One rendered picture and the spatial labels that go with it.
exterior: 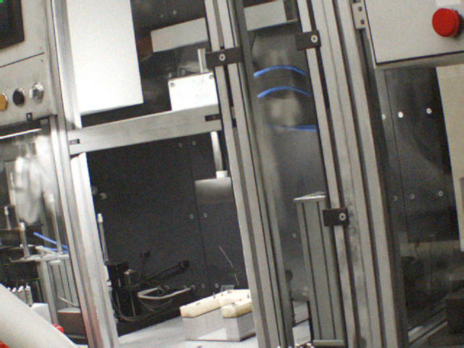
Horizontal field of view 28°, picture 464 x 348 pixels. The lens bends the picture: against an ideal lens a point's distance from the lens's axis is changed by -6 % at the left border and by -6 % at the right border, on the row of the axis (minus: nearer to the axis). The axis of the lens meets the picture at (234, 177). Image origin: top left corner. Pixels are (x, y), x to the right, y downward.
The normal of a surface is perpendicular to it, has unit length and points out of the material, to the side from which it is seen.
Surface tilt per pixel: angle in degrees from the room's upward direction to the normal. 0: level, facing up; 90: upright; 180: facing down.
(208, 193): 90
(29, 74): 90
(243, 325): 90
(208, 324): 90
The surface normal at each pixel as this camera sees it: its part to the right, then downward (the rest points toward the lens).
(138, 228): -0.60, 0.14
